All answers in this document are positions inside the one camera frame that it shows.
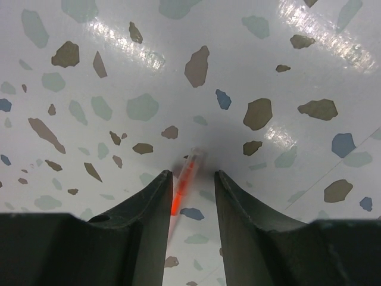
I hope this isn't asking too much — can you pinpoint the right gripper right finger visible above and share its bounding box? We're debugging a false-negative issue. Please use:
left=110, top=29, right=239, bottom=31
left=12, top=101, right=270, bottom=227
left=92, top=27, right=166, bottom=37
left=214, top=171, right=380, bottom=285

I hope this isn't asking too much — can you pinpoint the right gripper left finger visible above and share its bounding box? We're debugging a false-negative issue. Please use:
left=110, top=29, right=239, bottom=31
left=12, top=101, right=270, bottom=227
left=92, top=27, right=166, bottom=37
left=1, top=170, right=173, bottom=285

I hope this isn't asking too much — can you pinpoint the orange pen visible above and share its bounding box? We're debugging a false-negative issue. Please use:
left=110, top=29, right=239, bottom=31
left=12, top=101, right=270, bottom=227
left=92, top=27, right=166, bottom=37
left=166, top=146, right=207, bottom=248

